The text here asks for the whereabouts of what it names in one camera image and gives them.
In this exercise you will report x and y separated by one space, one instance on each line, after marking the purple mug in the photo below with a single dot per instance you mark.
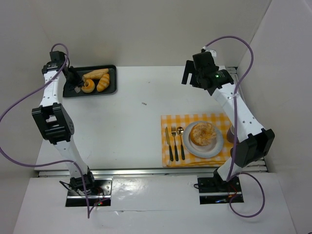
230 134

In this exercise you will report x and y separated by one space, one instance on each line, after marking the aluminium front rail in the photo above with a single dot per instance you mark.
153 172

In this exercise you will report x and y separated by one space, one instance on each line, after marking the metal tongs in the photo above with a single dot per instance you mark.
75 84

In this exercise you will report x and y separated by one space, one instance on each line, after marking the black baking tray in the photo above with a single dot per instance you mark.
71 93

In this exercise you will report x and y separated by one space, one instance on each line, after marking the striped bread roll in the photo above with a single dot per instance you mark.
103 82

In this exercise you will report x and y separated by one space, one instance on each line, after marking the black handled fork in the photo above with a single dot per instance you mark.
173 132

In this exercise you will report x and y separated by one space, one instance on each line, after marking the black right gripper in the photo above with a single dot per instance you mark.
189 73

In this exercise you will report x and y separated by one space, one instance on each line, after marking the gold spoon black handle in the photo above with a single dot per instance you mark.
180 131

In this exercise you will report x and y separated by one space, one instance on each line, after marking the sugared orange round cake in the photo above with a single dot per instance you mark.
202 134

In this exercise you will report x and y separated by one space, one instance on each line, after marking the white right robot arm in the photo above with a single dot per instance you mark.
254 141

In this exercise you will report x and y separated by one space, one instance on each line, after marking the orange ring donut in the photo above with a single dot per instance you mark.
88 86

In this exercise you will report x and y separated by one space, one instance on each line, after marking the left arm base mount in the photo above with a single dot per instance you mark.
100 195

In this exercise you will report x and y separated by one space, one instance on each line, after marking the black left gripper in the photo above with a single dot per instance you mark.
73 79

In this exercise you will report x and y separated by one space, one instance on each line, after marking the black handled knife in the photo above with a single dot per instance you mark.
169 144

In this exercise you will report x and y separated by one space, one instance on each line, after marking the white plate blue rim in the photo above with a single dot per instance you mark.
212 149

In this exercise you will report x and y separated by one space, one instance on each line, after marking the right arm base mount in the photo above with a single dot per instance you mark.
210 193

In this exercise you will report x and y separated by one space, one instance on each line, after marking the yellow checkered cloth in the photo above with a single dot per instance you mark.
220 120

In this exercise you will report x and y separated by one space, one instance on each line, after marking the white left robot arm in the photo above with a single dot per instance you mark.
55 124

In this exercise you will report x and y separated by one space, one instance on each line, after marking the long flat pastry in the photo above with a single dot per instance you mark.
95 74

